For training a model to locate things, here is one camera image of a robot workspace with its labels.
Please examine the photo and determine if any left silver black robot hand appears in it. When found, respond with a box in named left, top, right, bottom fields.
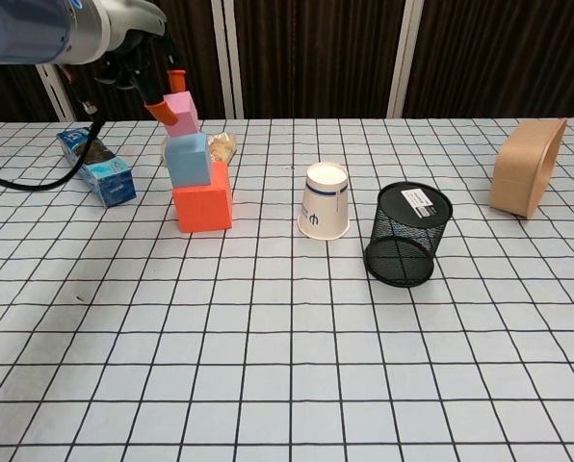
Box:
left=93, top=0, right=188, bottom=126

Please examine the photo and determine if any small pink cube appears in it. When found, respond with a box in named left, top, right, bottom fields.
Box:
left=163, top=90, right=201, bottom=139

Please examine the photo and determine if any blue cube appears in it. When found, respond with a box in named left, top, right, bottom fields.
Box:
left=165, top=132, right=212, bottom=188

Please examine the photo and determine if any clear snack bag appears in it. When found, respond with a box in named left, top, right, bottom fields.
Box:
left=160, top=134, right=239, bottom=167

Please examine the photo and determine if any blue cookie box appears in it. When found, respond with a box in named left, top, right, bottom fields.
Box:
left=57, top=126, right=138, bottom=209

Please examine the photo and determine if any orange-red cube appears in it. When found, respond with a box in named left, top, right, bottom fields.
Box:
left=171, top=161, right=234, bottom=235

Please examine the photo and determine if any white paper cup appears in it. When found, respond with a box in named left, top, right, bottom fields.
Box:
left=297, top=162, right=351, bottom=241

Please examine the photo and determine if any black mesh pen holder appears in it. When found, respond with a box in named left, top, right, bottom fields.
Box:
left=363, top=181, right=455, bottom=289

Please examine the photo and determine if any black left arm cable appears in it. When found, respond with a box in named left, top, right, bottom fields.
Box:
left=0, top=81, right=104, bottom=192

